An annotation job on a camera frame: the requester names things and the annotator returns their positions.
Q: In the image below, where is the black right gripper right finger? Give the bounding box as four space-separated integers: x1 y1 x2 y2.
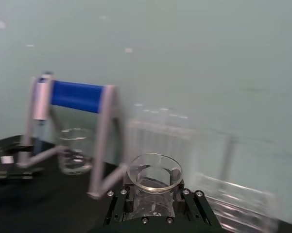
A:
171 179 222 228

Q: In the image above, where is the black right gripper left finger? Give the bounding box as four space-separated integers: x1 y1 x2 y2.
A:
103 177 137 223

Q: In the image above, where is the clear glass beaker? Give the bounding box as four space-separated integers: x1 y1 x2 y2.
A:
126 152 183 219
56 128 94 176

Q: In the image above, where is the clear test tube rack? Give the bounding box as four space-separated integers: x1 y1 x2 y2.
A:
127 103 198 172

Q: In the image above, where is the black table cloth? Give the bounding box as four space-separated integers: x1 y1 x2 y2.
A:
0 134 292 233

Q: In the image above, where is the black flat device white label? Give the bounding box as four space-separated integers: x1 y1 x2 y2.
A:
0 142 45 181

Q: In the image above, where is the grey stand with blue roller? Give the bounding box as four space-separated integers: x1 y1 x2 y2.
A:
15 71 128 200

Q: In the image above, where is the pale wall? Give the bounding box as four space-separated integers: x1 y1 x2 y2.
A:
0 0 292 225

